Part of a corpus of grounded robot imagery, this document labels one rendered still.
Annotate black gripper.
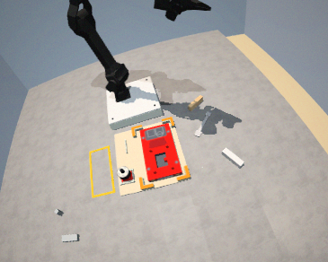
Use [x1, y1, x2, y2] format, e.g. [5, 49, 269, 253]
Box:
[165, 0, 211, 22]

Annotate tan rectangular block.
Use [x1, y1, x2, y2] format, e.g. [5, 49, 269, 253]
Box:
[189, 95, 203, 111]

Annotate black wheel with grey hub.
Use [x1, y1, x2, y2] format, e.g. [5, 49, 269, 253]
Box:
[117, 166, 130, 180]

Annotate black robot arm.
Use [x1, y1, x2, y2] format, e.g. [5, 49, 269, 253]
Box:
[67, 0, 171, 102]

